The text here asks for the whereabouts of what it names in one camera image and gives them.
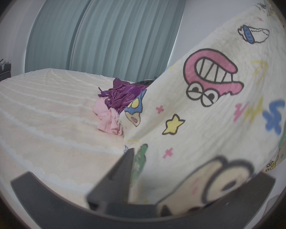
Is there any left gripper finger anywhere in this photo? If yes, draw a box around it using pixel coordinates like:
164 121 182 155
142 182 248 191
87 148 135 211

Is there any white printed pyjama top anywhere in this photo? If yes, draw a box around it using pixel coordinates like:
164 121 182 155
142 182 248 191
119 0 286 218

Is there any pink garment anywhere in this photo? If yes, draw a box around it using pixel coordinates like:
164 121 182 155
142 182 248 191
93 98 123 136

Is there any purple satin garment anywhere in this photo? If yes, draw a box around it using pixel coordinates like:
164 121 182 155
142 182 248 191
98 77 150 115

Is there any bed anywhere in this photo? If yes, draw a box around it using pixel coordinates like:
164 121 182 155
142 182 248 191
0 68 155 211

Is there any black garment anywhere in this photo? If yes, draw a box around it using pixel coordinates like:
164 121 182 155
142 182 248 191
136 79 155 86

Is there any blue-green curtain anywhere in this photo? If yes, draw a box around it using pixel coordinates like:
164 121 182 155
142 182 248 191
70 0 189 83
25 0 103 75

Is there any black chest of drawers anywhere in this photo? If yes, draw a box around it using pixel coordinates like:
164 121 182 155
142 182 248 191
0 59 12 87

